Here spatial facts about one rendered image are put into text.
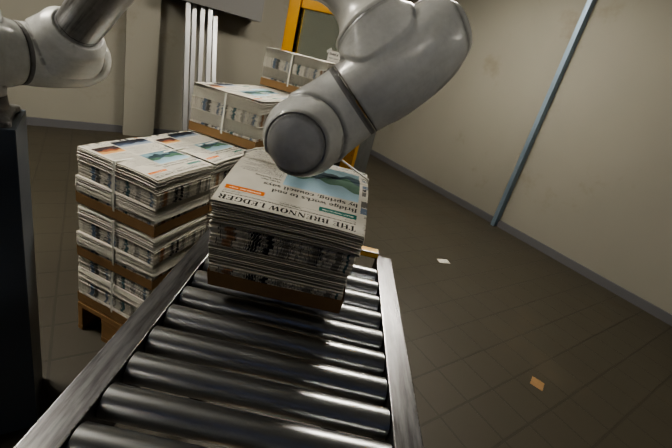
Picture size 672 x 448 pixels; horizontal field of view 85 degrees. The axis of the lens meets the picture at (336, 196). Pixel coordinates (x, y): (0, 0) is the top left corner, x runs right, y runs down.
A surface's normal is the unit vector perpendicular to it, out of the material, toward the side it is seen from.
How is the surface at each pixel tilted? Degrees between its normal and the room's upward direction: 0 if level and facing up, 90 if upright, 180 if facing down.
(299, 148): 89
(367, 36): 75
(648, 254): 90
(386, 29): 68
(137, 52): 90
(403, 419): 0
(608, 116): 90
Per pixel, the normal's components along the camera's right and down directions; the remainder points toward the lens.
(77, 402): 0.23, -0.91
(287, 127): -0.21, 0.09
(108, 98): 0.51, 0.42
